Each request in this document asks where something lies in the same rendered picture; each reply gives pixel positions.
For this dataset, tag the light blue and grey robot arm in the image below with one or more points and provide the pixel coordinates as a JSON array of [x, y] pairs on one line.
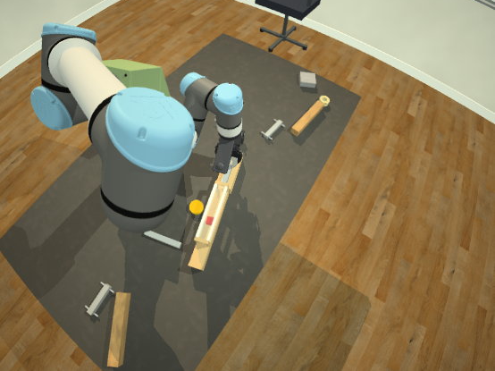
[[144, 139]]

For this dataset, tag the yellow disc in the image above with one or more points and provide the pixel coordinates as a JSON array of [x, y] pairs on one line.
[[196, 207]]

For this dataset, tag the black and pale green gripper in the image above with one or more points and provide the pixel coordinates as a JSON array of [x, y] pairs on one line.
[[236, 155]]

